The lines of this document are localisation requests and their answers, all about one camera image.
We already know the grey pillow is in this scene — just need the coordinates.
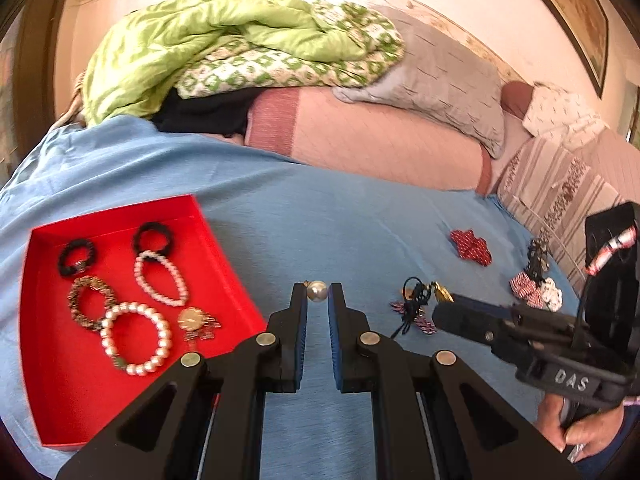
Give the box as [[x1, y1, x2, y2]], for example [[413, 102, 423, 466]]
[[332, 5, 506, 160]]

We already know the plain black braided bracelet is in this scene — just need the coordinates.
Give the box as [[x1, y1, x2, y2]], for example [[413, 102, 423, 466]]
[[132, 221, 176, 256]]

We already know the red striped flower brooch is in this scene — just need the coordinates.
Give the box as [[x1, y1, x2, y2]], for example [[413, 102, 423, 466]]
[[390, 300, 437, 335]]

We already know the white dotted bow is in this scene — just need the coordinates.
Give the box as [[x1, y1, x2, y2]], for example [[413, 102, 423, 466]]
[[540, 276, 564, 311]]

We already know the dark cord necklace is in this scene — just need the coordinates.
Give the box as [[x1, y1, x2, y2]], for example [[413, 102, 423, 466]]
[[390, 276, 436, 338]]

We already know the framed wall picture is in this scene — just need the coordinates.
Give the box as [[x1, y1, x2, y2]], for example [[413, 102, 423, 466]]
[[510, 0, 611, 101]]

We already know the red box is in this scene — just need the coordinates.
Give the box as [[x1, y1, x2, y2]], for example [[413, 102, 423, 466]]
[[19, 194, 267, 450]]

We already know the brown beaded bracelet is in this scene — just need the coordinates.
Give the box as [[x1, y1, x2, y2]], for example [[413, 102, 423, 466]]
[[67, 275, 117, 333]]

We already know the red white striped bow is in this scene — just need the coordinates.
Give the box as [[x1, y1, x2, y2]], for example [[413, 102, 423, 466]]
[[508, 271, 543, 306]]

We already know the green white patterned quilt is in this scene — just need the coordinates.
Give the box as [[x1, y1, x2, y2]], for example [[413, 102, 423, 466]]
[[175, 0, 406, 101]]

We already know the person's right forearm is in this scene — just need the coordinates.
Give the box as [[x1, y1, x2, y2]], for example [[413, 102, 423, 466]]
[[597, 402, 640, 471]]

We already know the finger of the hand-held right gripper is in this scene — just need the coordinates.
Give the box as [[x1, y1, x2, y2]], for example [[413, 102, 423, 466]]
[[431, 301, 501, 348], [450, 294, 521, 318]]

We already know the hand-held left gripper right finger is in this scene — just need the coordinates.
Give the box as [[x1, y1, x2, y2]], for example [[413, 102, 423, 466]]
[[327, 282, 583, 480]]

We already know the gold watch brooch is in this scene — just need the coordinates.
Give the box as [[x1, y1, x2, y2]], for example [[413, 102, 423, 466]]
[[177, 307, 223, 342]]

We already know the pink bed cover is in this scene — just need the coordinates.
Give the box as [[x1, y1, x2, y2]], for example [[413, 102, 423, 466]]
[[244, 87, 531, 196]]

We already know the black lace bow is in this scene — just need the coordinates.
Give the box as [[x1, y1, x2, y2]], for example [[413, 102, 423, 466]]
[[525, 237, 551, 283]]

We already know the wooden furniture panel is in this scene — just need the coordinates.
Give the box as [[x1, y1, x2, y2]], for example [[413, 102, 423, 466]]
[[0, 0, 76, 191]]

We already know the small pearl bracelet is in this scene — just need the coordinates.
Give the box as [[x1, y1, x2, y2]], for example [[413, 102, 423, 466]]
[[133, 250, 190, 308]]

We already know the black braided bracelet with charm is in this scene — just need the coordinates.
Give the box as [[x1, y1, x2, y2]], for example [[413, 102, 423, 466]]
[[57, 239, 97, 278]]

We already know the white patterned pillow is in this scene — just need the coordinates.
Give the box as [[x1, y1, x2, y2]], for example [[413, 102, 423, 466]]
[[520, 80, 608, 148]]

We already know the red dotted bow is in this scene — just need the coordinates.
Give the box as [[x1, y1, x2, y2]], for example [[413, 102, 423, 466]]
[[448, 228, 493, 264]]

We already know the cloth-wrapped black cable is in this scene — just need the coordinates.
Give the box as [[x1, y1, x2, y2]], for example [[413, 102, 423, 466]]
[[575, 225, 640, 333]]

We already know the striped floral cloth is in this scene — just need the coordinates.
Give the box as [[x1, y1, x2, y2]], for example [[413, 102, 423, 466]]
[[492, 127, 640, 291]]

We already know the large pearl bracelet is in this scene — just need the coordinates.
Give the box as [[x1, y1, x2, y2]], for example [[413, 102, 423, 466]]
[[100, 301, 173, 377]]

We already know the dark cloth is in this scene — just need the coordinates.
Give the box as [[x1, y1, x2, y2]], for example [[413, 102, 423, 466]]
[[150, 87, 261, 138]]

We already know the person's right hand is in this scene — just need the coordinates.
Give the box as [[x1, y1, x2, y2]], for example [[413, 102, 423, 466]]
[[535, 392, 631, 463]]

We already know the blue blanket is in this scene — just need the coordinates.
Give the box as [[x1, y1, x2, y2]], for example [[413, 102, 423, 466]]
[[0, 115, 591, 480]]

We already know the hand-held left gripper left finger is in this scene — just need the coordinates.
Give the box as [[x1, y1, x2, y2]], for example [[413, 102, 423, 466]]
[[55, 282, 310, 480]]

